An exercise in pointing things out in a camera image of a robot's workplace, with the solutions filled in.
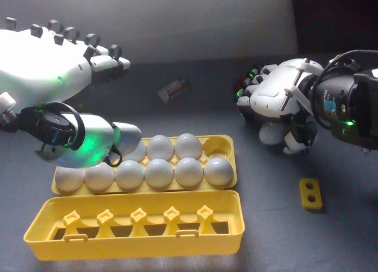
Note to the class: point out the yellow block with two holes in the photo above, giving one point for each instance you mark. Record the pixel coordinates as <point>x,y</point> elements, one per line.
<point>316,192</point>

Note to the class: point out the small red black object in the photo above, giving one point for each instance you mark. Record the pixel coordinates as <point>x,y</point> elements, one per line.
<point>239,82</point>

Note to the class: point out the white plastic egg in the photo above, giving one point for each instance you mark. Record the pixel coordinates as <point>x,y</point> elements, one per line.
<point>159,173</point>
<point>270,134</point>
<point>69,180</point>
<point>189,171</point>
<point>99,177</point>
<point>130,174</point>
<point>140,154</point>
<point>160,146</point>
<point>218,170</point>
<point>188,145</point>

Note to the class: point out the small white red packet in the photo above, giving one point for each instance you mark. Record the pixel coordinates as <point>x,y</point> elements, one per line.
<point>172,90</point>

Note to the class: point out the grey table cloth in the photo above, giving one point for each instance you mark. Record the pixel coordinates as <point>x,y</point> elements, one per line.
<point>280,239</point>

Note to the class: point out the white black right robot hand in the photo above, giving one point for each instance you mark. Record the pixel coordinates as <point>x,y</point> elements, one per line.
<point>271,92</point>

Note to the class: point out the yellow plastic egg carton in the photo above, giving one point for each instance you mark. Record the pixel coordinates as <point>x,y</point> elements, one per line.
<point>133,239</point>

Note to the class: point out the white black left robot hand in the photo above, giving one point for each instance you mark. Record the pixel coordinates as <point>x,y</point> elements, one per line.
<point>38,65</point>

